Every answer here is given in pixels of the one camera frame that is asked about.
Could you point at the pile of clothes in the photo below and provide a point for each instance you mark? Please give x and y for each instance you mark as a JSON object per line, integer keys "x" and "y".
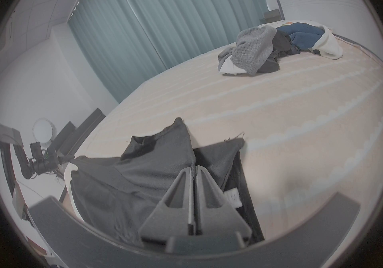
{"x": 251, "y": 48}

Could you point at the blue-green curtain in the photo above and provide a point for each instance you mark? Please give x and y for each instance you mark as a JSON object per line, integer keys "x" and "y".
{"x": 104, "y": 51}
{"x": 185, "y": 6}

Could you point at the dark grey chest of drawers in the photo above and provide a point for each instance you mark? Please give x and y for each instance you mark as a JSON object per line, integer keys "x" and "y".
{"x": 86, "y": 124}

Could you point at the grey bedside table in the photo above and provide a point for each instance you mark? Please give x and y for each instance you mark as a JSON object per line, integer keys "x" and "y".
{"x": 272, "y": 16}

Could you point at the round white mirror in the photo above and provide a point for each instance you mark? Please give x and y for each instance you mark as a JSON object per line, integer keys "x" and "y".
{"x": 43, "y": 130}

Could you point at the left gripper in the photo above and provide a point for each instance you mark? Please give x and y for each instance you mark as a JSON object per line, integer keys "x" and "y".
{"x": 51, "y": 164}

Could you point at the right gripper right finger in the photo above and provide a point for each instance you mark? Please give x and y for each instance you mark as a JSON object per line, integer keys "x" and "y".
{"x": 218, "y": 219}

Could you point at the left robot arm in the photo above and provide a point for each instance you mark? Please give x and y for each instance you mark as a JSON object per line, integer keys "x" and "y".
{"x": 25, "y": 168}

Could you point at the black T-shirt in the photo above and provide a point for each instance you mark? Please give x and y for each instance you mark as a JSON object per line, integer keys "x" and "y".
{"x": 119, "y": 177}

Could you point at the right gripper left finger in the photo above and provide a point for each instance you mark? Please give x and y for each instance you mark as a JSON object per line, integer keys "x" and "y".
{"x": 170, "y": 219}

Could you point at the bed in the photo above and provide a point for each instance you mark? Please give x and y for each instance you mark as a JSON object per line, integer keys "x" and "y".
{"x": 284, "y": 111}

